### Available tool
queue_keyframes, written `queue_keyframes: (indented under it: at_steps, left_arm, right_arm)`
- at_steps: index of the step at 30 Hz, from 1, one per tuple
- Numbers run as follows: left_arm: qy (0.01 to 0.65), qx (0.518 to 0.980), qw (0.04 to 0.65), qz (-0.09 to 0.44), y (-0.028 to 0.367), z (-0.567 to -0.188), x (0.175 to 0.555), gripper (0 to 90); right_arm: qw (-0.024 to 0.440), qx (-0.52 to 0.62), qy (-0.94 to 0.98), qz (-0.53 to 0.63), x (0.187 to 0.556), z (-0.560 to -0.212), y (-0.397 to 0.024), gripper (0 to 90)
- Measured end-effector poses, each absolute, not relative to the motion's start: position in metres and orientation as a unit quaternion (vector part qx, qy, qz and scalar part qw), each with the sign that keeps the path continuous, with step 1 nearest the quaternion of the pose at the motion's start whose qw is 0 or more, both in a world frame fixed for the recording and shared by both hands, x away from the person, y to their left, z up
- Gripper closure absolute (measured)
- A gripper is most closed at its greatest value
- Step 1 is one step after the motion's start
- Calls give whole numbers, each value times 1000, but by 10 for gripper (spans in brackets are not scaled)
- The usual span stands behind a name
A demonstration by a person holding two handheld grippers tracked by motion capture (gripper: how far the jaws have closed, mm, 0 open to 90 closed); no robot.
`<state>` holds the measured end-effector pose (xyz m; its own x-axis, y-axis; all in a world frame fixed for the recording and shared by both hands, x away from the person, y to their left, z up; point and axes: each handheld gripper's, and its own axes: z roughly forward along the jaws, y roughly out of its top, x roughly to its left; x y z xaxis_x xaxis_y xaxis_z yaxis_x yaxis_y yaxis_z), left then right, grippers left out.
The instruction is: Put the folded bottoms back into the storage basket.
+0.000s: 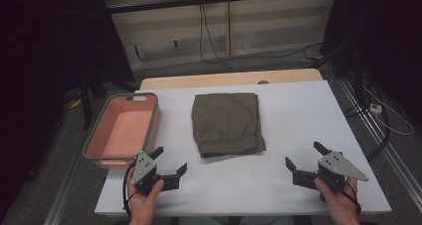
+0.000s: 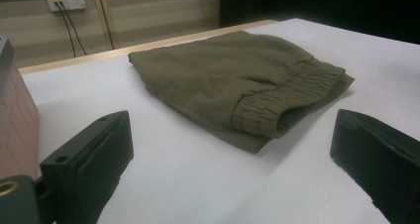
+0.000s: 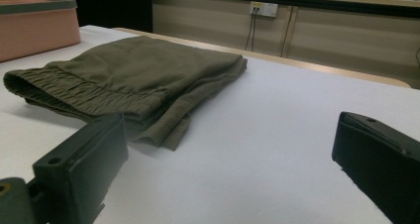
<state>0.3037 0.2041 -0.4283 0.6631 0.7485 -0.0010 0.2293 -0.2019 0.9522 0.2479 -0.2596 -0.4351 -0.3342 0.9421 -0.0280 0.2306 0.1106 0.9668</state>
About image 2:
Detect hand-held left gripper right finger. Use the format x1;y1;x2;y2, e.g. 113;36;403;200
330;108;420;224

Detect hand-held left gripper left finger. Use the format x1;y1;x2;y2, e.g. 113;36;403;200
39;110;135;224

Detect olive green pants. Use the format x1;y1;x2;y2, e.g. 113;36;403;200
127;30;356;155

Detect white table cover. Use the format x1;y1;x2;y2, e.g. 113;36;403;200
21;18;420;224

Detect black power cable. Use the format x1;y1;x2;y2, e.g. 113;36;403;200
59;1;89;56
53;1;77;58

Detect white wall socket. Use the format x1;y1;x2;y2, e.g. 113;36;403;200
45;0;87;13

